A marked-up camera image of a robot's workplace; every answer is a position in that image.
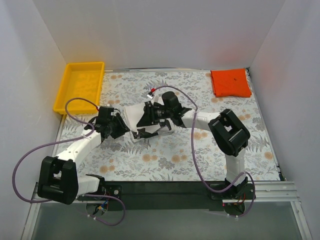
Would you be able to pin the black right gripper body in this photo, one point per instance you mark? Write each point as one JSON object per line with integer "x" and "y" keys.
{"x": 148, "y": 114}

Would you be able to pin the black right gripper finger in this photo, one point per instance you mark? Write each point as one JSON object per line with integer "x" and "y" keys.
{"x": 163, "y": 123}
{"x": 148, "y": 116}

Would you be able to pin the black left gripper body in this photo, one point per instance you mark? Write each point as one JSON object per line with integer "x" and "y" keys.
{"x": 113, "y": 127}

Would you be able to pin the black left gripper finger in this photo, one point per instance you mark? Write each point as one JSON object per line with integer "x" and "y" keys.
{"x": 119, "y": 131}
{"x": 121, "y": 123}

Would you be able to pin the white t-shirt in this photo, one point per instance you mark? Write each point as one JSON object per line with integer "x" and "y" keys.
{"x": 133, "y": 114}

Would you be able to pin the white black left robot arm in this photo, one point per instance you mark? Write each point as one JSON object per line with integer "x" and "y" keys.
{"x": 58, "y": 178}

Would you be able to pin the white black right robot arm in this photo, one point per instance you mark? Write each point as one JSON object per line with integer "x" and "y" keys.
{"x": 229, "y": 133}

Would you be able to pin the floral patterned table mat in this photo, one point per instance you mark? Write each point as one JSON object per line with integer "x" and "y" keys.
{"x": 185, "y": 155}

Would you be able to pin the yellow plastic tray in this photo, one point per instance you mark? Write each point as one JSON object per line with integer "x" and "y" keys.
{"x": 80, "y": 80}

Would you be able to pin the folded orange t-shirt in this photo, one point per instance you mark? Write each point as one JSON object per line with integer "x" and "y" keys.
{"x": 230, "y": 83}

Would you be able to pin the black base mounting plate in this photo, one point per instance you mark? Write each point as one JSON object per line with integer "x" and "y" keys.
{"x": 173, "y": 195}

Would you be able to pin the aluminium frame rail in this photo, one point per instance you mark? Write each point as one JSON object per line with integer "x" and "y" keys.
{"x": 274, "y": 214}

